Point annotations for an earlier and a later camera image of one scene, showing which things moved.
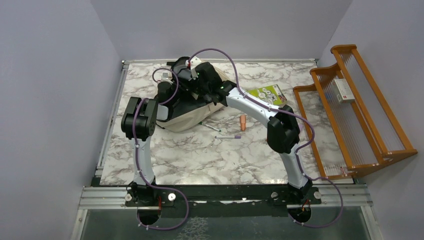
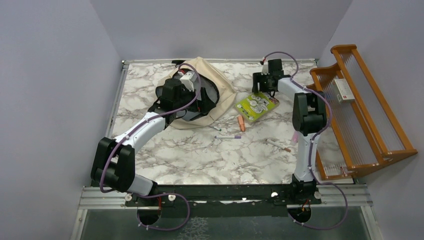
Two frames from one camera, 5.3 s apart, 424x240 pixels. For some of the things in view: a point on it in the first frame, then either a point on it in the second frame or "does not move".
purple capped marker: (227, 137) does not move
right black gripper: (193, 82) -> (257, 78)
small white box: (343, 90) does not move
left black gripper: (183, 88) -> (204, 105)
